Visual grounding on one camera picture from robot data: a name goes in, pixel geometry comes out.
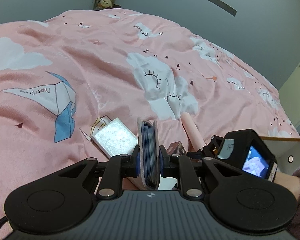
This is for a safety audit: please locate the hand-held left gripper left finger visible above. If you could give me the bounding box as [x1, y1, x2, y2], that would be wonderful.
[72, 145, 142, 198]

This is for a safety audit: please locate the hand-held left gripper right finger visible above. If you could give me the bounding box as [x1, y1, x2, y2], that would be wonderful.
[159, 145, 243, 198]

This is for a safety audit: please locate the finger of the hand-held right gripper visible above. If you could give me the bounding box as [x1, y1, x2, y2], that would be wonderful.
[186, 135, 224, 161]

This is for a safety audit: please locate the pink felt wallet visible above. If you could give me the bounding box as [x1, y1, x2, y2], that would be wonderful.
[136, 117, 163, 191]

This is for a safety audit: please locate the pink selfie stick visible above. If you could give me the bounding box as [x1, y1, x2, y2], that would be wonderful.
[181, 112, 207, 153]

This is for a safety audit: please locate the white box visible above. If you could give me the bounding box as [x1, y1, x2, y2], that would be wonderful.
[91, 117, 138, 159]

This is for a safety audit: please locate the orange cardboard box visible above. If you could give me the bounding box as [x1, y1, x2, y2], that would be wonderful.
[259, 136, 300, 170]

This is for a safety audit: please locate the person's right forearm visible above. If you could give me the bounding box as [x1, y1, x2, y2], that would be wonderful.
[275, 161, 300, 240]

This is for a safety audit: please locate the dark picture-printed box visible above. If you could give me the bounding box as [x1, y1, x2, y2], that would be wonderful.
[166, 141, 198, 162]

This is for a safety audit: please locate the pink printed blanket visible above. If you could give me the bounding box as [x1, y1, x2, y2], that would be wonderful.
[0, 9, 300, 205]

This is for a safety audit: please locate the yellow dog plush toy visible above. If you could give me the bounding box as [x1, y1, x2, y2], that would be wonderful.
[96, 0, 113, 10]

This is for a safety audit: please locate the grey wall strip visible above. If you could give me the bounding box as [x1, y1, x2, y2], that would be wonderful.
[208, 0, 238, 17]

